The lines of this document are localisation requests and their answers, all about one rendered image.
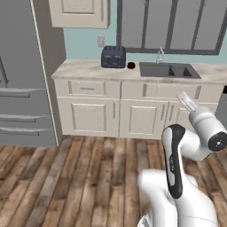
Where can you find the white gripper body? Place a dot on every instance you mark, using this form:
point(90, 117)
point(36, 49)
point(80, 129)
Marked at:
point(186, 101)

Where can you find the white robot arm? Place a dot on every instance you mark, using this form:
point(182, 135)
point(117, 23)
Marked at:
point(189, 204)

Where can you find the cream panel under sink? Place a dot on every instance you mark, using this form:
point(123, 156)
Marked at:
point(165, 91)

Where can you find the dark grey sink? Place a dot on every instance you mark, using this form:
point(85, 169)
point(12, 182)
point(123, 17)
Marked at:
point(165, 71)

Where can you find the cream cupboard door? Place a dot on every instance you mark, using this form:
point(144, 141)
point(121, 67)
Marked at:
point(142, 119)
point(178, 116)
point(88, 117)

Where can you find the grey dishwasher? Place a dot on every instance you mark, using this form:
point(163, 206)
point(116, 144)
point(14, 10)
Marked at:
point(222, 111)

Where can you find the silver tap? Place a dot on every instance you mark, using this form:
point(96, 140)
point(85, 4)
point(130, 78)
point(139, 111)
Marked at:
point(159, 56)

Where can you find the dark red mug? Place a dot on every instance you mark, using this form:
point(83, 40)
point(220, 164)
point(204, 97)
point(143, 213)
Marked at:
point(131, 65)

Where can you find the dark framed window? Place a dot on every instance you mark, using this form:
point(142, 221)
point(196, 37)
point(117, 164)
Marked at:
point(171, 26)

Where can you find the dark blue toaster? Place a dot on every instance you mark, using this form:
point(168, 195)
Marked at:
point(113, 57)

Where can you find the cream drawer front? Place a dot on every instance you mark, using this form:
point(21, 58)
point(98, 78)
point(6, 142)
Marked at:
point(87, 88)

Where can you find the grey fridge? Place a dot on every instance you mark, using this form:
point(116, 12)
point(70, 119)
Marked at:
point(20, 74)

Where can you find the white wall socket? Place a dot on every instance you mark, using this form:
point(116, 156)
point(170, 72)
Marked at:
point(101, 41)

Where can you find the cream wall cupboard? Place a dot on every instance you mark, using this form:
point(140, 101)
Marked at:
point(79, 13)

